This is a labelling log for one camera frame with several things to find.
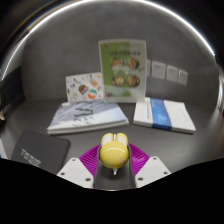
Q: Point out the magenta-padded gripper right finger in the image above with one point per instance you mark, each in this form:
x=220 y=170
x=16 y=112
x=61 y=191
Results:
x=151 y=170

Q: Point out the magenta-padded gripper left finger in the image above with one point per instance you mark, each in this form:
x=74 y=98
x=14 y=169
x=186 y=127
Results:
x=75 y=171

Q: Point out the grey patterned book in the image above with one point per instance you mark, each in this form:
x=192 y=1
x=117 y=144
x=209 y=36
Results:
x=86 y=116

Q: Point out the white book with blue band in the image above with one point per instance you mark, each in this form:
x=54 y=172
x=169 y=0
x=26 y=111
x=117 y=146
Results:
x=160 y=115

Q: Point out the black mouse pad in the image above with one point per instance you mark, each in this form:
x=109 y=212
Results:
x=36 y=146

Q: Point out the white wall outlet plates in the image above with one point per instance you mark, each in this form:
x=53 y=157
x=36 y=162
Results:
x=166 y=71

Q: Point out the green menu sign stand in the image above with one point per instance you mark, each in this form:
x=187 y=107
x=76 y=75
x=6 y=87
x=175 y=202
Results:
x=122 y=71

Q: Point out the yellow computer mouse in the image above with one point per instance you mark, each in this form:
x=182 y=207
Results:
x=114 y=153

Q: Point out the white card with colourful pictures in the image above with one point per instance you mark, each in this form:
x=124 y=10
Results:
x=83 y=87

